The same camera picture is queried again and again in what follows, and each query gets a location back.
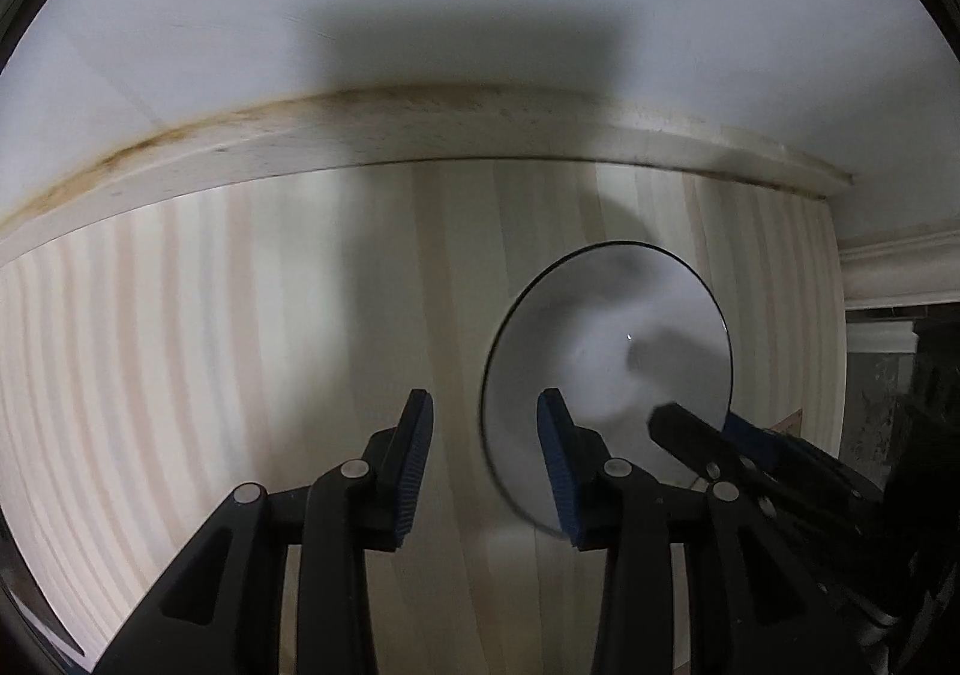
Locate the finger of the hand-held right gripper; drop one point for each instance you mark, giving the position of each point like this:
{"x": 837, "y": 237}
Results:
{"x": 690, "y": 431}
{"x": 761, "y": 441}

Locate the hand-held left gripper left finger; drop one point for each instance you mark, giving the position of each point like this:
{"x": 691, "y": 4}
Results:
{"x": 416, "y": 465}

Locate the white bowl dark rim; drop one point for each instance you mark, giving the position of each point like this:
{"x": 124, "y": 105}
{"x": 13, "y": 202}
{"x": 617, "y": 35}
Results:
{"x": 600, "y": 315}

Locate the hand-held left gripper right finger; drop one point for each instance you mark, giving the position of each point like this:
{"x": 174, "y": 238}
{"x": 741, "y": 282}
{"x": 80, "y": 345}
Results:
{"x": 559, "y": 472}

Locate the glass sliding door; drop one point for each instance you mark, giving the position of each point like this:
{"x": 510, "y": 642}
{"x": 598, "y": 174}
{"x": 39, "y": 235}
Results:
{"x": 877, "y": 405}

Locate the white door frame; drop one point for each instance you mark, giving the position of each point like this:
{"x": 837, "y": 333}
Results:
{"x": 885, "y": 262}

